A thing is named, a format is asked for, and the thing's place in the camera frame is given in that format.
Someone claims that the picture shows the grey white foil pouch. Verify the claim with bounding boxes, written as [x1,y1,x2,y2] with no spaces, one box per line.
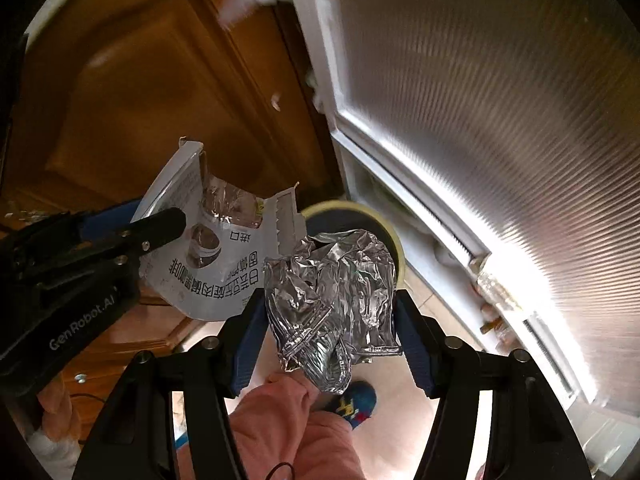
[132,140,306,321]

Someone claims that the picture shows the aluminium foil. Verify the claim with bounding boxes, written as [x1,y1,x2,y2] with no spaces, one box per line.
[264,236,402,394]

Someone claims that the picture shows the black trash bin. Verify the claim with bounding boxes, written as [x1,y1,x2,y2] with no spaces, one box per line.
[302,200,406,288]

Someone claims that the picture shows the right blue slipper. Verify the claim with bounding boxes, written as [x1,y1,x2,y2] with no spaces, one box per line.
[324,380,378,429]

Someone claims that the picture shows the pink trouser legs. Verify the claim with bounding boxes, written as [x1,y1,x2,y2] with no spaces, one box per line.
[229,370,364,479]

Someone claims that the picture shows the black cable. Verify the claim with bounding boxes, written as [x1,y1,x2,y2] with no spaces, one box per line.
[263,461,298,480]

